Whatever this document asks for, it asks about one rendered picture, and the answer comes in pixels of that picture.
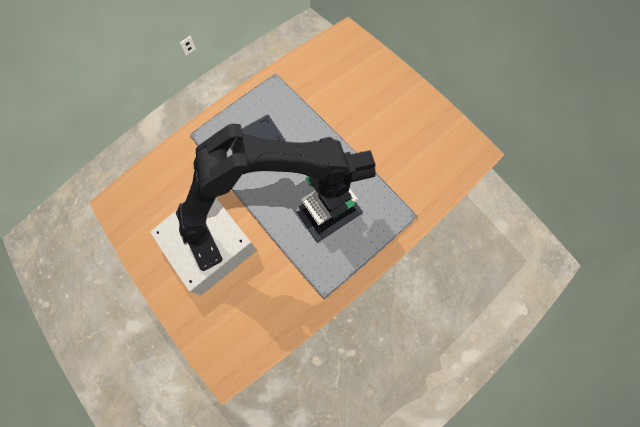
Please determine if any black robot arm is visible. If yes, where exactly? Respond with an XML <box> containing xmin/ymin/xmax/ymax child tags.
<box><xmin>176</xmin><ymin>124</ymin><xmax>376</xmax><ymax>271</ymax></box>

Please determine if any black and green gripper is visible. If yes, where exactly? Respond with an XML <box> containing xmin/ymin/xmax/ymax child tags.
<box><xmin>306</xmin><ymin>176</ymin><xmax>354</xmax><ymax>218</ymax></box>

